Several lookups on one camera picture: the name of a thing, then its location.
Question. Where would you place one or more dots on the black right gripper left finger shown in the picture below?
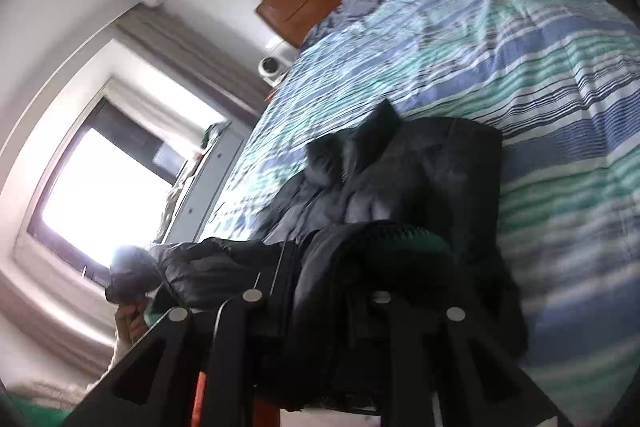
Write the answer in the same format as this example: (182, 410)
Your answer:
(244, 348)

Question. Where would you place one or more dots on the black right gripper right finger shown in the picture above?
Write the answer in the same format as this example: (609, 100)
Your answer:
(442, 369)

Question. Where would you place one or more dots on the black puffer jacket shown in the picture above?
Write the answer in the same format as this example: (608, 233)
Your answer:
(409, 207)

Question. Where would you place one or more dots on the person's left hand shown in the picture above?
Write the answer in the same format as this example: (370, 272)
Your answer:
(130, 321)

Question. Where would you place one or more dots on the orange fuzzy garment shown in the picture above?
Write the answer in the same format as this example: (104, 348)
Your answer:
(264, 414)

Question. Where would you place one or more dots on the white low drawer cabinet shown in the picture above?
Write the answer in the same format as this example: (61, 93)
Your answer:
(192, 198)

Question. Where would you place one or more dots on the striped blue green duvet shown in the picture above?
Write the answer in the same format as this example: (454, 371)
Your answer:
(560, 80)

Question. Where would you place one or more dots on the beige curtain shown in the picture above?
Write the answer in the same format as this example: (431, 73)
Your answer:
(209, 68)

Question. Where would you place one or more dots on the window with dark frame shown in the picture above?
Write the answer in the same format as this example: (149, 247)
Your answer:
(115, 181)

